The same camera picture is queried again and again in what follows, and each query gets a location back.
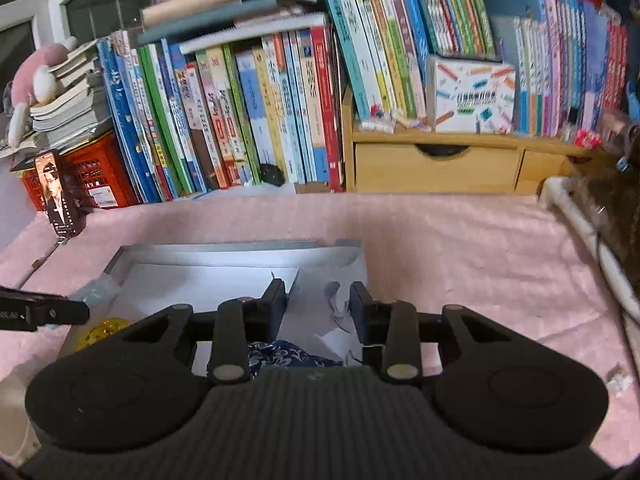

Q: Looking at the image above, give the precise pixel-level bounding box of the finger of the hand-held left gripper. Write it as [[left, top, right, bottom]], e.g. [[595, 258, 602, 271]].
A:
[[0, 287, 91, 328]]

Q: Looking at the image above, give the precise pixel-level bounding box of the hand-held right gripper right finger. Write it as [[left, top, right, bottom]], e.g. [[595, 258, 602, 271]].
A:
[[349, 281, 509, 387]]

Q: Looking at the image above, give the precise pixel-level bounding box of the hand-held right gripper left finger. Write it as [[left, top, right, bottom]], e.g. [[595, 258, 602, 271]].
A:
[[120, 278, 289, 387]]

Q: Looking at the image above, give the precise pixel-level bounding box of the white paper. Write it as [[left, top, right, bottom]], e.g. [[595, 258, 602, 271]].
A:
[[271, 269, 364, 367]]

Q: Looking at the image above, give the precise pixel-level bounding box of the yellow sequined pouch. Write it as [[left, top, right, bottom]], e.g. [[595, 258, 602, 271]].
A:
[[74, 317, 132, 352]]

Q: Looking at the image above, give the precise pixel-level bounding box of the navy floral pouch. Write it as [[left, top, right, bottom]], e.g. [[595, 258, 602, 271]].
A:
[[244, 339, 347, 379]]

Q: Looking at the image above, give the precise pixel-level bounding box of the white cardboard box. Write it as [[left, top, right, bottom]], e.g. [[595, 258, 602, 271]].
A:
[[59, 238, 369, 377]]

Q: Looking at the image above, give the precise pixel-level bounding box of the thin grey stick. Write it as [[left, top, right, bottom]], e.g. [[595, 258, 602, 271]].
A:
[[29, 239, 67, 272]]

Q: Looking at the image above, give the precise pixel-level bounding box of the scribble-drawn paper cup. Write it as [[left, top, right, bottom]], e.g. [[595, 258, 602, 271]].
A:
[[0, 360, 42, 466]]

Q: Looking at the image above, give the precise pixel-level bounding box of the smartphone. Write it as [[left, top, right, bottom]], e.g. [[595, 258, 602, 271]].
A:
[[34, 149, 82, 239]]

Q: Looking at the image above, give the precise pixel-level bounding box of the pink tablecloth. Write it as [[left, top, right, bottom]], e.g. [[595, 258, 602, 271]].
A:
[[0, 192, 640, 462]]

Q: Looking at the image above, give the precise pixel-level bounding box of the small black object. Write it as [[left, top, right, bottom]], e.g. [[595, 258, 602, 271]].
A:
[[259, 163, 286, 187]]

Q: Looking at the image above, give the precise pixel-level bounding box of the red plastic crate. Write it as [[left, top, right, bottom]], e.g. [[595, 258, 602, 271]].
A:
[[22, 129, 142, 212]]

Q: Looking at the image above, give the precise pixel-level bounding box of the wooden drawer organizer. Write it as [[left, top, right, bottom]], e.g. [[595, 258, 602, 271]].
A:
[[341, 85, 597, 197]]

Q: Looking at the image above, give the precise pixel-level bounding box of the row of large upright books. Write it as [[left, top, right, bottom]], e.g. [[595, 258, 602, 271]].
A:
[[97, 12, 347, 204]]

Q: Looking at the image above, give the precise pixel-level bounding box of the stack of paperback books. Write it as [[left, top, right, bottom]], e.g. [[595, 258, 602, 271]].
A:
[[29, 39, 117, 152]]

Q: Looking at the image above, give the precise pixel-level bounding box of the pink plush toy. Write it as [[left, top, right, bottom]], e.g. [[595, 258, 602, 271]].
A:
[[7, 37, 79, 147]]

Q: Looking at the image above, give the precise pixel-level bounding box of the white plastic pipe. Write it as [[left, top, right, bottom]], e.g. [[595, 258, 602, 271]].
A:
[[537, 175, 640, 322]]

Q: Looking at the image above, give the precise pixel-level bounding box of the white pencil-print box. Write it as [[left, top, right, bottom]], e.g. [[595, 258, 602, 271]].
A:
[[427, 55, 517, 135]]

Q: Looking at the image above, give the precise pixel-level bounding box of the small white crumpled wrapper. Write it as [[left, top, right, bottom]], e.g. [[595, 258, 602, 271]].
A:
[[604, 372, 636, 397]]

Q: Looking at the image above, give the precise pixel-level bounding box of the doll with brown hair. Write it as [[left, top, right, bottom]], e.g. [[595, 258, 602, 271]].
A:
[[569, 119, 640, 287]]

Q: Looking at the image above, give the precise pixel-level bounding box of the pile of flat-lying books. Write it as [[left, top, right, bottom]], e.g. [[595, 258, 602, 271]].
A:
[[137, 0, 327, 56]]

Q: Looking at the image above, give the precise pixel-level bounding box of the row of slim paperback books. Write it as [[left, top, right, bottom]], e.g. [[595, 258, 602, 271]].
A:
[[312, 0, 632, 137]]

